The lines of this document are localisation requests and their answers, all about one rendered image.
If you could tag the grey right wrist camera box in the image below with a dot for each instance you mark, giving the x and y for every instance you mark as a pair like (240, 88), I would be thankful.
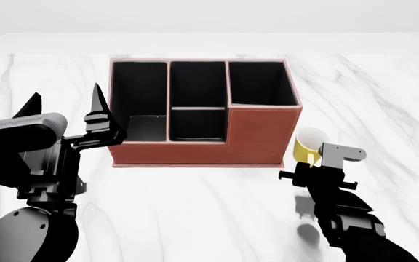
(335, 157)

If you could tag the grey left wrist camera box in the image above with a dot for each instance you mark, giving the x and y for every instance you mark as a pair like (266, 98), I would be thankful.
(20, 128)

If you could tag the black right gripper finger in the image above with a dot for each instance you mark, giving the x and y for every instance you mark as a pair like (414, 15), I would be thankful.
(303, 167)

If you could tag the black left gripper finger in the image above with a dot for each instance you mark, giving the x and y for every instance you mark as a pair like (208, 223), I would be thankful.
(30, 105)
(98, 112)

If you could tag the yellow and white mug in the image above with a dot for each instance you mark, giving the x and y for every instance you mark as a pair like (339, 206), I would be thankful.
(306, 146)

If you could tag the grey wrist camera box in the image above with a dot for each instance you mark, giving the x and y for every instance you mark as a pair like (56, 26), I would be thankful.
(20, 128)
(335, 157)

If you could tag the brown leather desk caddy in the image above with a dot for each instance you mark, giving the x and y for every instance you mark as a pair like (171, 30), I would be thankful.
(260, 136)

